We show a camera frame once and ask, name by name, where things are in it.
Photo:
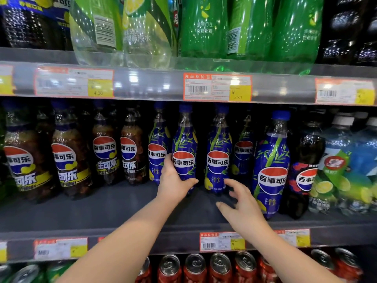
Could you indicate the clear soda bottle green label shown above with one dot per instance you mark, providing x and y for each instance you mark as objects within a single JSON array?
[
  {"x": 97, "y": 14},
  {"x": 147, "y": 41}
]

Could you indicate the person's left hand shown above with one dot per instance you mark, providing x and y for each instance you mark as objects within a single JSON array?
[{"x": 172, "y": 188}]

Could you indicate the row of brown Pepsi bottles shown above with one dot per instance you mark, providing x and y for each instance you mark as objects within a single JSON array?
[{"x": 26, "y": 162}]

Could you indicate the person's right forearm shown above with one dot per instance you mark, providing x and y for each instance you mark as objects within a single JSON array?
[{"x": 288, "y": 262}]

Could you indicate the person's left forearm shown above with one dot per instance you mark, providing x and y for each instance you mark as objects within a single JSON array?
[{"x": 117, "y": 247}]

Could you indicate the person's right hand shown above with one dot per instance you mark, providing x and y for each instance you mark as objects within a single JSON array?
[{"x": 247, "y": 215}]

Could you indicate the rows of green soda cans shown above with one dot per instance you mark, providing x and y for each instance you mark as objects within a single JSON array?
[{"x": 29, "y": 274}]

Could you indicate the rows of red soda cans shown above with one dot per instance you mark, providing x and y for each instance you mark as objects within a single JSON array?
[{"x": 221, "y": 268}]

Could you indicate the dark soda bottle blue label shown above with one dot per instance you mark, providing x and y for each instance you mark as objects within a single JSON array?
[
  {"x": 29, "y": 29},
  {"x": 63, "y": 38}
]

